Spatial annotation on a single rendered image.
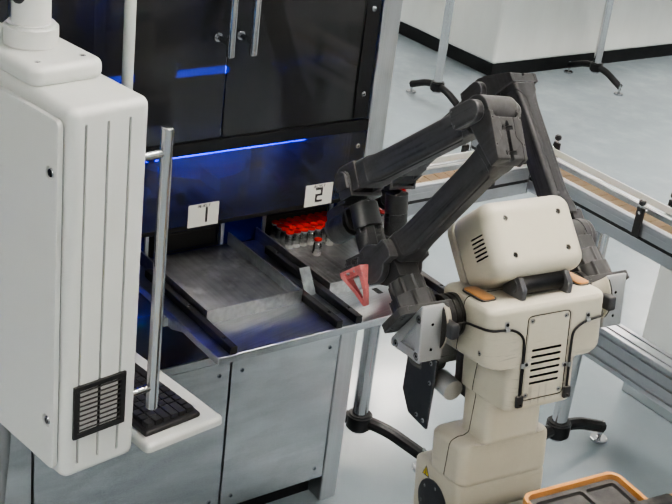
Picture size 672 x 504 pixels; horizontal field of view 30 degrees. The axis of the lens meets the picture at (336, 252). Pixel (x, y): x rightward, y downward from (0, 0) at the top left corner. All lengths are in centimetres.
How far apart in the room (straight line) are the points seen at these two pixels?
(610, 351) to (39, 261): 204
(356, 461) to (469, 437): 149
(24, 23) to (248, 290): 100
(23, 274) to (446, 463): 91
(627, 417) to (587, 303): 210
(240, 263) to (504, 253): 99
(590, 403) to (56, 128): 280
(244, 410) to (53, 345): 119
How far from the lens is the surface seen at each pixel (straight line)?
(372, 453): 404
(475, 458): 253
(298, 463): 367
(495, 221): 234
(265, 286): 304
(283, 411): 352
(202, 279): 304
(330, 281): 309
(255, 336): 282
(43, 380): 240
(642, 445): 438
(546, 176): 266
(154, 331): 245
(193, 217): 304
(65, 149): 216
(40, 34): 230
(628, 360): 380
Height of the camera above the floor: 228
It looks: 26 degrees down
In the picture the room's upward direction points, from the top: 7 degrees clockwise
